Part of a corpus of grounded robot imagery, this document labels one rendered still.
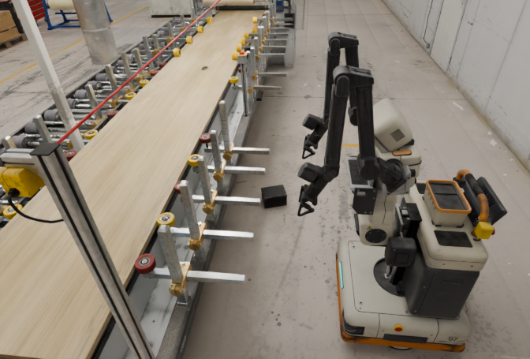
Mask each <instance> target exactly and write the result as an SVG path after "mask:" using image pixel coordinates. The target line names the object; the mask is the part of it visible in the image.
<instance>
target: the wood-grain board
mask: <svg viewBox="0 0 530 359"><path fill-rule="evenodd" d="M263 14H264V12H219V13H217V14H216V15H215V16H214V17H213V18H212V24H206V25H205V26H204V27H203V33H197V34H196V35H195V36H194V37H193V38H192V39H193V43H192V44H186V45H185V46H184V47H183V48H182V49H181V56H180V57H175V56H174V57H173V58H172V59H171V60H170V61H169V62H168V63H167V64H166V65H165V66H164V67H163V68H162V69H161V70H160V71H159V72H158V73H157V74H156V75H155V76H154V77H153V78H152V79H151V80H150V81H149V82H148V83H147V84H146V85H145V86H144V87H143V88H142V89H141V90H140V91H139V92H138V93H137V94H136V95H135V96H134V97H133V98H132V99H131V100H130V101H129V102H128V103H127V104H126V105H125V106H124V107H123V108H122V109H121V110H120V111H119V112H118V113H117V114H116V115H115V116H114V117H113V118H112V119H111V120H110V121H109V122H108V123H107V124H106V125H105V126H104V127H103V128H102V129H101V130H100V131H99V132H98V133H97V134H96V135H95V136H94V137H93V138H92V139H91V140H90V141H89V142H88V143H87V144H86V145H85V146H84V147H83V148H82V149H81V150H80V151H79V152H78V153H77V154H76V155H75V156H74V157H73V158H72V159H71V160H70V161H69V165H70V167H71V169H72V172H73V174H74V176H75V179H76V180H77V183H78V185H79V187H80V190H81V192H82V194H83V196H84V199H85V201H86V203H87V205H88V208H89V210H90V212H91V215H92V217H93V219H94V220H95V224H96V226H97V227H98V230H99V232H100V234H101V236H102V239H103V241H104V243H105V246H106V248H107V250H108V253H109V254H110V257H111V259H112V261H113V263H114V266H115V268H116V270H117V272H118V275H119V277H120V279H121V282H122V284H123V286H124V288H126V287H127V285H128V283H129V280H130V279H131V277H132V275H133V272H134V271H135V269H136V267H135V261H136V259H137V258H138V257H139V256H141V255H143V254H144V251H145V249H146V248H147V245H148V243H149V241H150V240H151V237H152V235H153V233H154V232H155V229H156V227H157V225H158V223H157V218H158V217H159V216H160V215H161V214H162V213H164V211H165V210H166V207H167V205H168V203H169V202H170V199H171V197H172V195H173V194H174V191H175V188H174V185H175V184H176V183H177V182H178V181H180V180H181V177H182V175H183V173H184V172H185V169H186V167H187V165H188V158H189V156H191V155H193V153H194V151H195V150H196V148H197V146H198V144H199V142H200V135H201V134H203V133H204V132H205V130H206V128H207V126H208V124H209V122H210V120H211V118H212V116H213V114H214V112H215V110H216V108H217V106H218V104H219V102H220V100H221V98H222V96H223V94H224V92H225V90H226V88H227V86H228V84H229V82H230V78H231V77H232V76H233V74H234V72H235V70H236V68H237V66H238V64H237V60H232V52H233V51H237V50H236V45H237V44H241V42H240V39H241V38H244V32H249V33H252V28H254V26H255V25H256V26H258V25H259V23H260V21H257V23H253V21H252V18H253V17H257V18H262V17H263ZM203 66H205V67H206V66H207V67H208V68H209V69H205V70H202V69H201V68H202V67H203ZM21 212H22V213H24V214H26V215H28V216H31V217H33V218H37V219H44V220H52V221H53V220H58V219H62V216H61V214H60V212H59V210H58V208H57V206H56V204H55V202H54V201H53V199H52V197H51V195H50V193H49V191H48V189H47V187H46V186H44V187H43V188H42V189H41V190H40V191H39V192H38V193H37V194H36V195H35V196H34V197H33V198H32V199H31V200H30V201H29V202H28V203H27V204H26V205H25V206H24V207H23V208H22V209H21ZM112 315H113V314H112V312H111V311H110V309H109V307H108V305H107V303H106V301H105V299H104V297H103V295H102V293H101V291H100V289H99V288H98V286H97V284H96V282H95V280H94V278H93V276H92V274H91V272H90V270H89V268H88V266H87V264H86V263H85V261H84V258H83V257H82V255H81V253H80V250H79V249H78V247H77V245H76V243H75V241H74V240H73V237H72V235H71V233H70V232H69V229H68V227H67V225H66V224H65V222H64V221H63V222H59V223H42V222H38V221H34V220H30V219H26V218H25V217H23V216H21V215H19V214H18V213H17V214H16V215H15V216H14V217H13V218H12V219H11V220H10V221H9V222H8V223H7V224H6V225H5V226H4V227H3V228H2V229H1V230H0V357H4V358H11V359H91V356H92V354H93V353H94V351H95V348H96V347H97V345H98V343H99V340H100V339H101V337H102V335H103V332H104V331H105V329H106V326H107V324H108V323H109V321H110V318H111V317H112Z"/></svg>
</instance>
